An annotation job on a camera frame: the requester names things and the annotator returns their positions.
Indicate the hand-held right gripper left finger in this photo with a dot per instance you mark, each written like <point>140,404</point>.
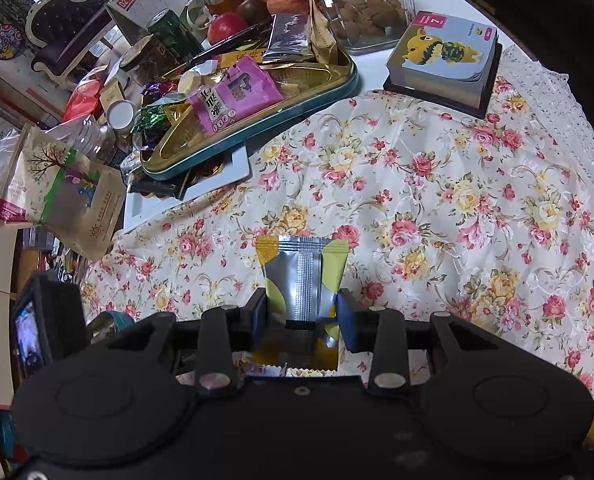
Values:
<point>259,320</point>

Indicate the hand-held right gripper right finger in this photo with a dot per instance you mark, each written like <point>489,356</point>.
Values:
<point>348,320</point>

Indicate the teal tin lid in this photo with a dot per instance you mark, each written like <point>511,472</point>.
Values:
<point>112,319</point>

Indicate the yellow silver snack packet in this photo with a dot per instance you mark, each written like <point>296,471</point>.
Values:
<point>302,280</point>

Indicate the brown paper bag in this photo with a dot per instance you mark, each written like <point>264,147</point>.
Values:
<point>77,210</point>

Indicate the floral tablecloth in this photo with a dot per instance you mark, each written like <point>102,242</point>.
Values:
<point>427,210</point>

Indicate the white tray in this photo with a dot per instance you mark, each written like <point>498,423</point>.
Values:
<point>217,175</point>

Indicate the black snack bar packet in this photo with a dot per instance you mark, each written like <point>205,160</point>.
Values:
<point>157,189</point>

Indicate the clear cookie jar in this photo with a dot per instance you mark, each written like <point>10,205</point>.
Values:
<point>87,137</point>

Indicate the teal and gold tin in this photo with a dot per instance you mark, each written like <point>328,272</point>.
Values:
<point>187,145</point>

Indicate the white round cup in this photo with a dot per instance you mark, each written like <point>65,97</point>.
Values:
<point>121,116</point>

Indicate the red foil bag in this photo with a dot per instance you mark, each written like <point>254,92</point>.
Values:
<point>82,102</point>

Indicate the green foil candy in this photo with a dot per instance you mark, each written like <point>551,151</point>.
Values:
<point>152,120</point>

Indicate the small beige box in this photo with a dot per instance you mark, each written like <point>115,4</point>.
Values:
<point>112,95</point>

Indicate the pink snack packet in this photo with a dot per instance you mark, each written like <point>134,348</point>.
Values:
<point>237,95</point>

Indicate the purple foil candy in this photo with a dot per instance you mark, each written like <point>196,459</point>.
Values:
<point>157,91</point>

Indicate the dark glass jar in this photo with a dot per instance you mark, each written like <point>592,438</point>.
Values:
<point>147,65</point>

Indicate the gold snack packet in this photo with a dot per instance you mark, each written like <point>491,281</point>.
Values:
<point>323,40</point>

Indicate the dark silver snack packet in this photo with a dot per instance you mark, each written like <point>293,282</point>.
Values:
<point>287,37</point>

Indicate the black tufted sofa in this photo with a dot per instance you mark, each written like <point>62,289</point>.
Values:
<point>62,25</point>

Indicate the cartoon block calendar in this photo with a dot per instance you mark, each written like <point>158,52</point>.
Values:
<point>442,50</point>

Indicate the green can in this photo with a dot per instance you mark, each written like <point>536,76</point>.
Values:
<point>172,35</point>

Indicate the glass jar of nuts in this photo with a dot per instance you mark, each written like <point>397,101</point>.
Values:
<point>362,15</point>

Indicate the brown round fruit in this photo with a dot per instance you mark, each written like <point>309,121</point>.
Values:
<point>253,10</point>

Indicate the white lace cloth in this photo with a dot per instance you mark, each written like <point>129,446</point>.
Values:
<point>567,100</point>

